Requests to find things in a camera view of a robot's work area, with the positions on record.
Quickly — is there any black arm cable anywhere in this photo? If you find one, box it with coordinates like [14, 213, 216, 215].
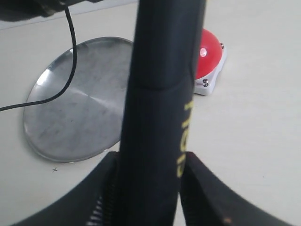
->
[0, 6, 78, 112]

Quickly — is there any yellow black claw hammer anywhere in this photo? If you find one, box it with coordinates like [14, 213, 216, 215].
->
[111, 0, 206, 226]

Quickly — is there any red dome push button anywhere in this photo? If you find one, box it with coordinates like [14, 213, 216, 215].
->
[194, 29, 227, 96]

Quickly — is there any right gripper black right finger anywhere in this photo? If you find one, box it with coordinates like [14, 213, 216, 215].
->
[180, 152, 288, 226]

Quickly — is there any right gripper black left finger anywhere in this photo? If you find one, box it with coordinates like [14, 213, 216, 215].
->
[15, 152, 118, 226]

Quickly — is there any round steel plate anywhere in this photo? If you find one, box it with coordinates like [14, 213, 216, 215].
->
[23, 37, 132, 162]

